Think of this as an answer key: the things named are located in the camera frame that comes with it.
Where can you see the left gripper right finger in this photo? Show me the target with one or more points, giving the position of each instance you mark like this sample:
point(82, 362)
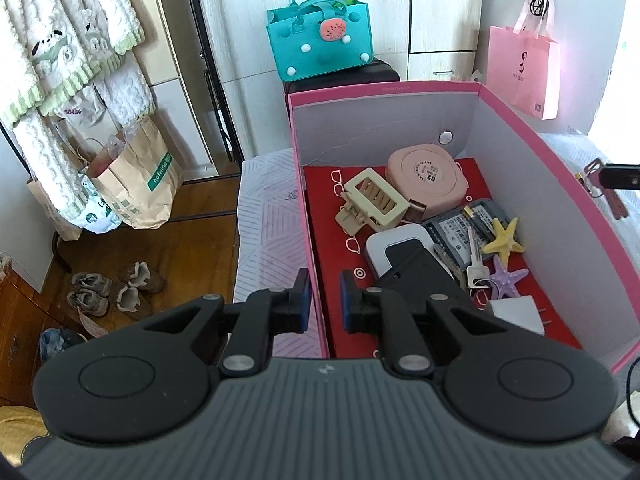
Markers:
point(384, 314)

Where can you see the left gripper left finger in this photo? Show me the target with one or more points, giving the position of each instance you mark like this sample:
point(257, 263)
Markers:
point(253, 324)

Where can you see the keys with red fob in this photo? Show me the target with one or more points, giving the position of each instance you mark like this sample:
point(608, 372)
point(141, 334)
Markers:
point(589, 179)

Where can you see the black power adapter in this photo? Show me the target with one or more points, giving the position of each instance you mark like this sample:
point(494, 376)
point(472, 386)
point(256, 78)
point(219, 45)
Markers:
point(417, 275)

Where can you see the white pocket wifi device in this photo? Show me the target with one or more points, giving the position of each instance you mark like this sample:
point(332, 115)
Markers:
point(378, 243)

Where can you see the beige hair claw clip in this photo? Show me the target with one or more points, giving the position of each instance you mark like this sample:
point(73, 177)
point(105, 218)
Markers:
point(369, 200)

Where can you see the yellow starfish clip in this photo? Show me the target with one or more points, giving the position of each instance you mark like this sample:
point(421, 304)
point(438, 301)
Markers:
point(504, 243)

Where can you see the purple starfish clip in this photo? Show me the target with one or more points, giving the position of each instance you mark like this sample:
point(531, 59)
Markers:
point(503, 282)

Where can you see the small battery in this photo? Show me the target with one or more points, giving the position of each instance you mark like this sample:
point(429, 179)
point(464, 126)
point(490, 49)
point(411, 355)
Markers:
point(475, 221)

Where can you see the pink cardboard box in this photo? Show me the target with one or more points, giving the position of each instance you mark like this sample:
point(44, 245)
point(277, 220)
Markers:
point(580, 274)

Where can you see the pink square compact case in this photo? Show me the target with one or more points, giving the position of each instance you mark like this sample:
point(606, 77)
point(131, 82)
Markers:
point(428, 178)

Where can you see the white charger with label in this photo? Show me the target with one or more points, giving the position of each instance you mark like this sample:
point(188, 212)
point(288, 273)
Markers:
point(520, 311)

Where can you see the grey patterned tablecloth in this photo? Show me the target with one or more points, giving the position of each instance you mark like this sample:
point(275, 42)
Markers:
point(271, 237)

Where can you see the brown fuzzy boots pair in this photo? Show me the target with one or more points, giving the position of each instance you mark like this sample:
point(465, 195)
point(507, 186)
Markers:
point(136, 283)

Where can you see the pink paper gift bag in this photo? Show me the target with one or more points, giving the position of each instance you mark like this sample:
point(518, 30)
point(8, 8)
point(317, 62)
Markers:
point(524, 61)

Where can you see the grey sneakers pair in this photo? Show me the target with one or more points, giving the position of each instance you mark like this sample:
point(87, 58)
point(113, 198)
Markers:
point(90, 293)

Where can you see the brown paper bag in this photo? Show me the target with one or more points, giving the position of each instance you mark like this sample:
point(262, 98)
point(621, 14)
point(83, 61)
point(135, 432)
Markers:
point(135, 172)

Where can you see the yellow waste bin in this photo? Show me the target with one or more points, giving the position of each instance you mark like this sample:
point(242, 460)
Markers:
point(53, 341)

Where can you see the black clothes rack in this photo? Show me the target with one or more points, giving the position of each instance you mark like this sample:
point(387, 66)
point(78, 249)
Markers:
point(178, 63)

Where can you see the black suitcase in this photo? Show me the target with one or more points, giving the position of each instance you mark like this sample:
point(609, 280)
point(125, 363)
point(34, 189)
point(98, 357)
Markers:
point(376, 71)

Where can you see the white wardrobe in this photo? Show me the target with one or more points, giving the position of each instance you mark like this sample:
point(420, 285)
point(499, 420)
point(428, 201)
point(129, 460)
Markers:
point(258, 46)

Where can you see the teal felt tote bag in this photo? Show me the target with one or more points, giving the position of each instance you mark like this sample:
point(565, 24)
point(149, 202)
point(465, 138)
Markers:
point(317, 37)

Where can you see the white fluffy robe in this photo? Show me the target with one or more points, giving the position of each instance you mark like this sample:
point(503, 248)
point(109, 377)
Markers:
point(57, 53)

